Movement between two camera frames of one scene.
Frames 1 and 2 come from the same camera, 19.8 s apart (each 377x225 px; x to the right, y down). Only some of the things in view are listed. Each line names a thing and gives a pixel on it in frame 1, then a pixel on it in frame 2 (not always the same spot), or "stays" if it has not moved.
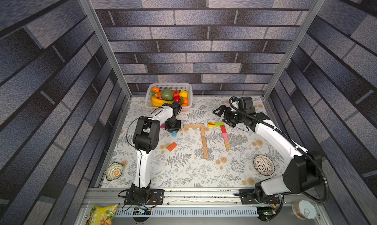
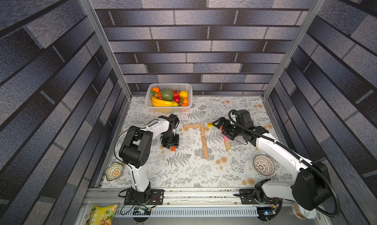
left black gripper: (176, 128) to (175, 143)
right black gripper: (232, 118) to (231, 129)
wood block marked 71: (204, 142) stays
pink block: (225, 137) stays
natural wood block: (186, 126) stays
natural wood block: (205, 151) stays
